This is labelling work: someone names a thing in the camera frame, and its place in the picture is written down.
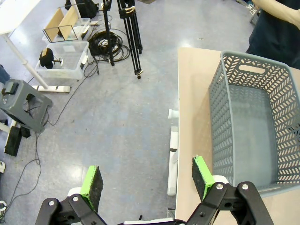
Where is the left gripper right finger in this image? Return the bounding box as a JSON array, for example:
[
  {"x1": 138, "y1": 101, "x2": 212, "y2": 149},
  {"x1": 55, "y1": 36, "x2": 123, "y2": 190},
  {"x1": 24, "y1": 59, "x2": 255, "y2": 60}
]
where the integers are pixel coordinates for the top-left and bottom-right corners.
[{"x1": 185, "y1": 155, "x2": 274, "y2": 225}]

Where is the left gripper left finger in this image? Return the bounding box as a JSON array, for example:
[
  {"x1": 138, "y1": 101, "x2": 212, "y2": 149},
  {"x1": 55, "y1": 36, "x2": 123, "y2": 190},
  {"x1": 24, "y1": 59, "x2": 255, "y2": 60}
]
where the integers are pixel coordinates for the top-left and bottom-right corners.
[{"x1": 35, "y1": 165, "x2": 113, "y2": 225}]

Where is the person's right forearm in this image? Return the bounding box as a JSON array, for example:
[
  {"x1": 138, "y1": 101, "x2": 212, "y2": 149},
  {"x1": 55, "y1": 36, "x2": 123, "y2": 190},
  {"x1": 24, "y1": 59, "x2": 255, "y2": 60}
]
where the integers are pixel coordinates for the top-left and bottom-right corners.
[{"x1": 253, "y1": 0, "x2": 300, "y2": 26}]

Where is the white table base bar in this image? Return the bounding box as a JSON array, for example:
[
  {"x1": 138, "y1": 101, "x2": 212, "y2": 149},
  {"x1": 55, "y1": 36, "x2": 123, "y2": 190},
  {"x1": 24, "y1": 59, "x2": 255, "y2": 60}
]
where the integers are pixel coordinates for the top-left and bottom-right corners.
[{"x1": 167, "y1": 109, "x2": 180, "y2": 196}]

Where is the grey perforated plastic basket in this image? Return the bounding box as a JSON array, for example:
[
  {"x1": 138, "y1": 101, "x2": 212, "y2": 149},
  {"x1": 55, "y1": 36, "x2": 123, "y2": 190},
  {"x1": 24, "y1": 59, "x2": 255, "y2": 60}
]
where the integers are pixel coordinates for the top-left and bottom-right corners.
[{"x1": 208, "y1": 50, "x2": 300, "y2": 197}]

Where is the black foam block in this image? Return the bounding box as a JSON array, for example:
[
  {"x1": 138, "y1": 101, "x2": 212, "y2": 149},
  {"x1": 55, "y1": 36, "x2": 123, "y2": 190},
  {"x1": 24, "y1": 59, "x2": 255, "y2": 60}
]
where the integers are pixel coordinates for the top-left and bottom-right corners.
[{"x1": 4, "y1": 126, "x2": 23, "y2": 157}]

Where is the grey plastic step stool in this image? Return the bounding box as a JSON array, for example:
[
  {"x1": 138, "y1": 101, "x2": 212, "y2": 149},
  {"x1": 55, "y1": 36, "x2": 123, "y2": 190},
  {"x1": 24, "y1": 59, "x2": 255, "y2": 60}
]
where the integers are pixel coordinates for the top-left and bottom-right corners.
[{"x1": 0, "y1": 79, "x2": 53, "y2": 133}]

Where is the large clear plastic bin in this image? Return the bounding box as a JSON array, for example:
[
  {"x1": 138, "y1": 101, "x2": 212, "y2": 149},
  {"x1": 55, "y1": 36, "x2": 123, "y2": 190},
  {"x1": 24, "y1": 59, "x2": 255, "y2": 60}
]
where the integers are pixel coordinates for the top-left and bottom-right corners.
[{"x1": 35, "y1": 41, "x2": 91, "y2": 80}]

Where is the black device in bin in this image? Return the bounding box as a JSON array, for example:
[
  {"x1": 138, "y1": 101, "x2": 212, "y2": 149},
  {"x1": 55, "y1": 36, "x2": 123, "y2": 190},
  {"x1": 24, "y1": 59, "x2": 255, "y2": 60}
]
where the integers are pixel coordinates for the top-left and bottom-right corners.
[{"x1": 39, "y1": 48, "x2": 64, "y2": 70}]

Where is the white side table leg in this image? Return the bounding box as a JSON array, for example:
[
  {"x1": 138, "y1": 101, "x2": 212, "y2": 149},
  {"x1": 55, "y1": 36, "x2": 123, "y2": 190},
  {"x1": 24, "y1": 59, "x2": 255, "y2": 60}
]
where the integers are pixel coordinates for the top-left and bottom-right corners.
[{"x1": 3, "y1": 34, "x2": 72, "y2": 93}]

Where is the thin black light stand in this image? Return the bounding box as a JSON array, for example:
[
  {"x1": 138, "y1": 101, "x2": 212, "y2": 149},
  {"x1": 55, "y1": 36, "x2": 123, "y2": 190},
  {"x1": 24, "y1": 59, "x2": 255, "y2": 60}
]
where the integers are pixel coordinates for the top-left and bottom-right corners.
[{"x1": 102, "y1": 0, "x2": 115, "y2": 67}]

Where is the person in black t-shirt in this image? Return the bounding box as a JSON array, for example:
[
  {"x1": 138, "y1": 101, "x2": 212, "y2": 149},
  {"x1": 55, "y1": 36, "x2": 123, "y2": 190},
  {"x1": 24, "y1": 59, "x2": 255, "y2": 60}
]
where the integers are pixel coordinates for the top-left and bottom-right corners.
[{"x1": 246, "y1": 9, "x2": 300, "y2": 70}]

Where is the small clear plastic bin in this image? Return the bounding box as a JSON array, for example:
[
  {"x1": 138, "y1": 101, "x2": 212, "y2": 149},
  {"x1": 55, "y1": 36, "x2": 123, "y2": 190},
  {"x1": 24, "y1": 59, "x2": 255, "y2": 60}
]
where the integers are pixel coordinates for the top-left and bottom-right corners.
[{"x1": 42, "y1": 17, "x2": 92, "y2": 43}]

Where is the black bag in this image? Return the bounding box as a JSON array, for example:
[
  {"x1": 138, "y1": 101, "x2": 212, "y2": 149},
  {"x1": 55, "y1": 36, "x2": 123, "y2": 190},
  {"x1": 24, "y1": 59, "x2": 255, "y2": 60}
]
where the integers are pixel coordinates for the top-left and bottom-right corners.
[{"x1": 65, "y1": 0, "x2": 99, "y2": 19}]

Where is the white side table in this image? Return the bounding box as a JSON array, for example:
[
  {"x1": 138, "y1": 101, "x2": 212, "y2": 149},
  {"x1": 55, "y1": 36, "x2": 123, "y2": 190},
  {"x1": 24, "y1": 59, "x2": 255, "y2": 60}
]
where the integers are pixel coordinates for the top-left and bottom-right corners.
[{"x1": 0, "y1": 0, "x2": 42, "y2": 36}]

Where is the thin black floor cable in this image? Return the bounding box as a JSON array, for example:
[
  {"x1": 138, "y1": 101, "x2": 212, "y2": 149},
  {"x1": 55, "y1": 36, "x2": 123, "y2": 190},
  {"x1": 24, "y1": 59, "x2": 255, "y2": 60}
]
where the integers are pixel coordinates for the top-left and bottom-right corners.
[{"x1": 0, "y1": 55, "x2": 100, "y2": 216}]

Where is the coiled black cable bundle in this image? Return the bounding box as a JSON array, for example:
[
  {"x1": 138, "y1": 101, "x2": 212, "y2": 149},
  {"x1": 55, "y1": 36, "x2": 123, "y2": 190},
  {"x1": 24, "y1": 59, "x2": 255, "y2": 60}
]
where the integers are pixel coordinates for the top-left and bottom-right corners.
[{"x1": 88, "y1": 29, "x2": 131, "y2": 63}]

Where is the black camera tripod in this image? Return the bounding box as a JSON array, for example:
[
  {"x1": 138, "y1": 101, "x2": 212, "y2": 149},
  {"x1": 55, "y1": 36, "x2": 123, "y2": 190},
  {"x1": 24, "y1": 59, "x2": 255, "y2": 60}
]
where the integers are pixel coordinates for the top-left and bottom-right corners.
[{"x1": 116, "y1": 0, "x2": 143, "y2": 79}]

